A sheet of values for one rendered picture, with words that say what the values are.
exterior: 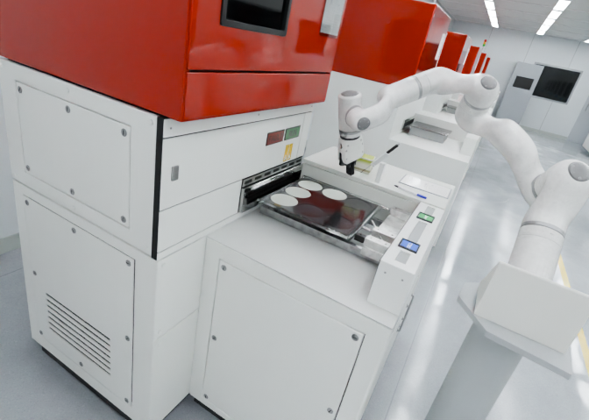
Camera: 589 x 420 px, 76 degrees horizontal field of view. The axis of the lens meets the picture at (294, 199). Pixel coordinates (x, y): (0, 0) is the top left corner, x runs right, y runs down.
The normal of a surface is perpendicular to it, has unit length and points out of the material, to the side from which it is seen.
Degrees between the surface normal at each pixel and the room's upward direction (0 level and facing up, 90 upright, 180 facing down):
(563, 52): 90
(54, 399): 0
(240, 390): 90
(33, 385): 0
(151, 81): 90
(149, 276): 90
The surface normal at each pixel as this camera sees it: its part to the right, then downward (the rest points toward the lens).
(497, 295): -0.47, 0.28
